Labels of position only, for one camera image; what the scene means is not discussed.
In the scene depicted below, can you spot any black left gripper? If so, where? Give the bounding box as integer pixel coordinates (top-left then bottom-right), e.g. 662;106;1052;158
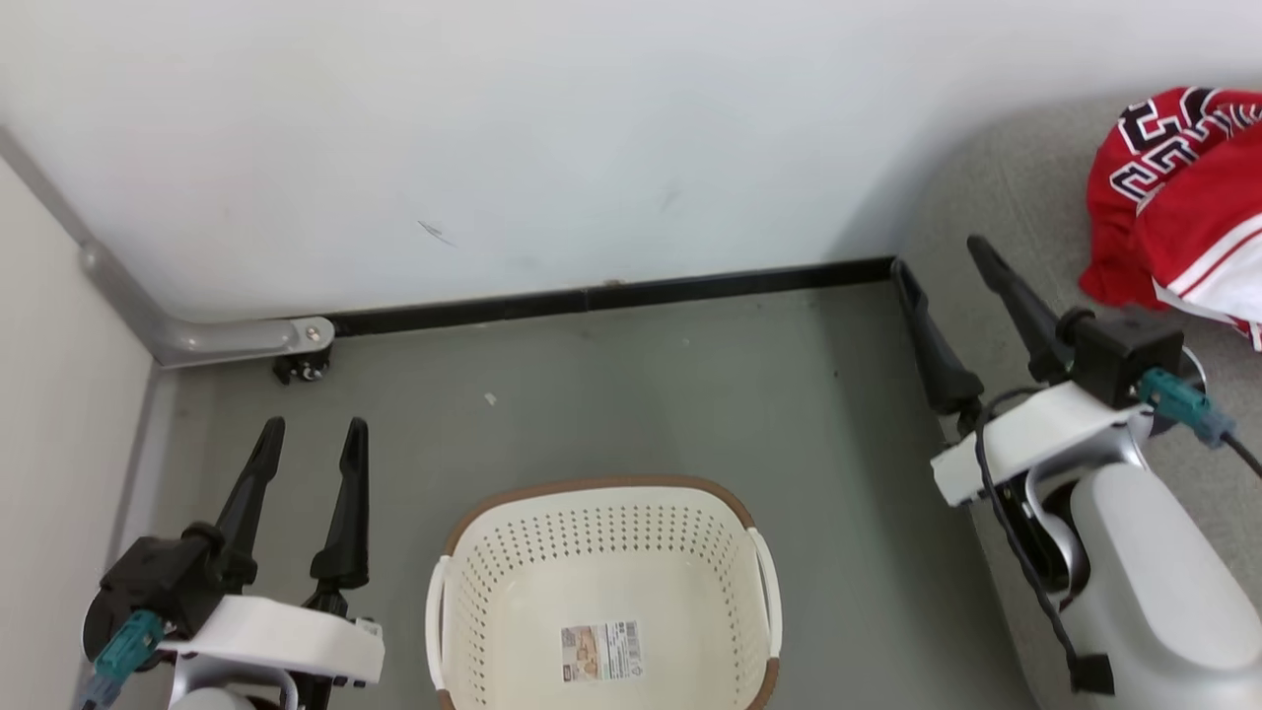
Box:
84;416;372;664

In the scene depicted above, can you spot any teal cable connector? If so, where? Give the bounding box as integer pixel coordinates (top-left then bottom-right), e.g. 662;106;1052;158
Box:
94;609;167;683
1139;368;1236;447

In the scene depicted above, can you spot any paper label sticker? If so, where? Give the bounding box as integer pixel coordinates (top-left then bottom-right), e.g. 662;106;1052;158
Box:
560;619;647;683

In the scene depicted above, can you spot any plain red garment white band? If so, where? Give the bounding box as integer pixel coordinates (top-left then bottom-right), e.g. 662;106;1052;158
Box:
1134;123;1262;297

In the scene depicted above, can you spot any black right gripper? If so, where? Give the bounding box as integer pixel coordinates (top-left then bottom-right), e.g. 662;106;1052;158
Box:
890;235;1206;435

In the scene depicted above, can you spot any cream perforated laundry basket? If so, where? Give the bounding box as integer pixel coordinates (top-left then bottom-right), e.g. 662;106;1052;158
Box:
426;476;785;710

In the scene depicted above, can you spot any red jersey with number print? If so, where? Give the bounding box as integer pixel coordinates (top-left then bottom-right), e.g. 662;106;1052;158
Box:
1080;87;1262;309

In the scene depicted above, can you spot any grey metal leg with caster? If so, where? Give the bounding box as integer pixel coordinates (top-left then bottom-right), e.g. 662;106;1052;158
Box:
0;128;336;370

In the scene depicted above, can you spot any black baseboard strip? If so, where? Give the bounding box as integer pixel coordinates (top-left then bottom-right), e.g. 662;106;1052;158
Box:
325;256;896;338

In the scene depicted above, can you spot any grey fabric sofa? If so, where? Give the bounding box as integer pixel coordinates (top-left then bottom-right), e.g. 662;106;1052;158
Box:
892;94;1262;710

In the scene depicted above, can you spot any black caster wheel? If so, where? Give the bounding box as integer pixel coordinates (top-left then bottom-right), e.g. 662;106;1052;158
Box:
273;350;331;386

